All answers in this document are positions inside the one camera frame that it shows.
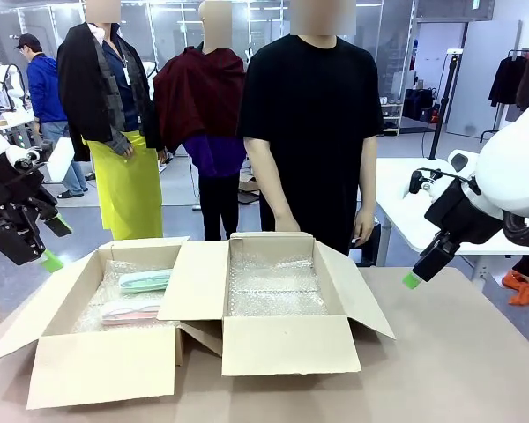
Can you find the clear bubble wrap sheet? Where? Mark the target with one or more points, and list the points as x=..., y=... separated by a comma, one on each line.
x=128, y=313
x=273, y=286

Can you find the person's left hand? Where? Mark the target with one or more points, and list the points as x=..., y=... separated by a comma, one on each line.
x=363, y=227

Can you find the white flat board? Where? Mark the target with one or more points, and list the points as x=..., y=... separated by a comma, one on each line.
x=61, y=158

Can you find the orange cloth pile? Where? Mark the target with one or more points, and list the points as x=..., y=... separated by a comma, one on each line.
x=526, y=286

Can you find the person's right forearm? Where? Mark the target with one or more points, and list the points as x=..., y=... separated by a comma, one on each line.
x=269, y=194

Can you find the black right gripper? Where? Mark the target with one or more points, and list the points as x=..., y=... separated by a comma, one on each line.
x=463, y=216

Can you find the mint green glasses case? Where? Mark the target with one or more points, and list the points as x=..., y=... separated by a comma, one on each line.
x=145, y=280

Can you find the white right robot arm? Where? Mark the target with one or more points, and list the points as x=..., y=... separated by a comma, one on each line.
x=516, y=163

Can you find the person's left forearm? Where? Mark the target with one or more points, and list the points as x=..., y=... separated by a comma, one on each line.
x=366, y=194

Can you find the white low shelf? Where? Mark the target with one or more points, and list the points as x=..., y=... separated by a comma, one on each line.
x=390, y=119

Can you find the open brown cardboard box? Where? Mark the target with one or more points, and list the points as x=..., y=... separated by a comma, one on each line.
x=291, y=348
x=101, y=370

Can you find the black tripod stand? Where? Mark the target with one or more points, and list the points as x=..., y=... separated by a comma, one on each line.
x=443, y=101

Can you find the person's right hand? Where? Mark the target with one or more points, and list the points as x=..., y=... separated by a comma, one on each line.
x=287, y=222

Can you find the pink glasses case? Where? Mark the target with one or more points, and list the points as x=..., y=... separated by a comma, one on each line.
x=132, y=313

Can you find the clothes rack with dark garments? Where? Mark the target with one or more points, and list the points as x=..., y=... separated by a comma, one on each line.
x=518, y=83

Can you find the person in black t-shirt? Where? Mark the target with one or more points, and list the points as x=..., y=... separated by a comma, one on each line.
x=308, y=132

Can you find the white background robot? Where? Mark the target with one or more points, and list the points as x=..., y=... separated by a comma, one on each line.
x=4, y=86

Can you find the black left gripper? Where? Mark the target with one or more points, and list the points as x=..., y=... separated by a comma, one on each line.
x=9, y=189

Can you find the black storage cases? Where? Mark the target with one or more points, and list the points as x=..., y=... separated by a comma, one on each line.
x=419, y=103

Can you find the mannequin with yellow skirt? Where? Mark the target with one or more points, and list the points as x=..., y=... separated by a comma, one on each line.
x=128, y=185

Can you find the man in blue jacket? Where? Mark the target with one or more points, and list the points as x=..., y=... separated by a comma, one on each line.
x=48, y=88

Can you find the mannequin with maroon shawl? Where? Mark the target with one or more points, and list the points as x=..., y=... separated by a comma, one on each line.
x=198, y=101

